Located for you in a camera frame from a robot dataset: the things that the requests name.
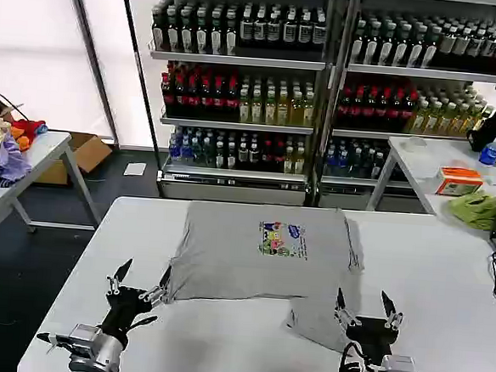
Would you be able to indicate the red cloth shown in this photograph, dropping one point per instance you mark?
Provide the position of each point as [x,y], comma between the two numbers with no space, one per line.
[26,130]

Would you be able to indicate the purple cloth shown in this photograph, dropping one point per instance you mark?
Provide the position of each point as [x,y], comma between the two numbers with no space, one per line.
[7,162]

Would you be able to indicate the green cloth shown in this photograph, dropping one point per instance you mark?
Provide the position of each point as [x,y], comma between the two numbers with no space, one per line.
[476,210]

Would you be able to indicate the brown cardboard box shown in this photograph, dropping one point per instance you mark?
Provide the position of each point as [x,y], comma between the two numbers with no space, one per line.
[86,151]

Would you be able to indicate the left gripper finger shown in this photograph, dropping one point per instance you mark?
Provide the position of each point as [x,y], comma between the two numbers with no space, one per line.
[118,277]
[160,288]

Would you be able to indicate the orange and white box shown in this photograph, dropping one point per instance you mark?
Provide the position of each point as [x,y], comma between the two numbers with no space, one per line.
[459,181]

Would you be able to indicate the shelf of drink bottles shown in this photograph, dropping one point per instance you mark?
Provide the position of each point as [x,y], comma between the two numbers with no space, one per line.
[407,99]
[238,87]

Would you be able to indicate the white paper sheet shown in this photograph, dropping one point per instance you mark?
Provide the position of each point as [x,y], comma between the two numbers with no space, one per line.
[135,169]

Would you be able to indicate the white side table with laptop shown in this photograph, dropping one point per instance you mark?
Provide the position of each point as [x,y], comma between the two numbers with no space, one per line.
[441,159]

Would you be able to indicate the dark window frame post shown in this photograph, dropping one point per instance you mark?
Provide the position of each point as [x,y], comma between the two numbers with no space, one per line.
[93,56]

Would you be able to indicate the blue-labelled water bottle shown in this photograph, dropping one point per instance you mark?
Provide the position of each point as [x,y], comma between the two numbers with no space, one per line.
[491,152]

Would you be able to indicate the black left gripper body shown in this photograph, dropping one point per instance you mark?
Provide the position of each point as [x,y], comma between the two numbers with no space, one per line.
[124,309]

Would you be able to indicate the white tape roll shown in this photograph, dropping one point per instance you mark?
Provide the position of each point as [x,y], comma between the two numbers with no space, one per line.
[417,143]

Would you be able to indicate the white side table with clothes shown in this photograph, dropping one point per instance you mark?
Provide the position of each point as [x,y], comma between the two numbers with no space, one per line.
[46,150]

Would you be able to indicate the grey printed T-shirt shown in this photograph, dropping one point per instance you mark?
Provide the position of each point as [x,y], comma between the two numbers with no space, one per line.
[242,262]

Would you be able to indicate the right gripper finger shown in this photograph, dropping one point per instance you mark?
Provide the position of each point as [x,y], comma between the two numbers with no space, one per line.
[343,309]
[390,308]

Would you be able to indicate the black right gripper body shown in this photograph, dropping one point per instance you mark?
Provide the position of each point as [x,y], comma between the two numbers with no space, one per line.
[372,331]

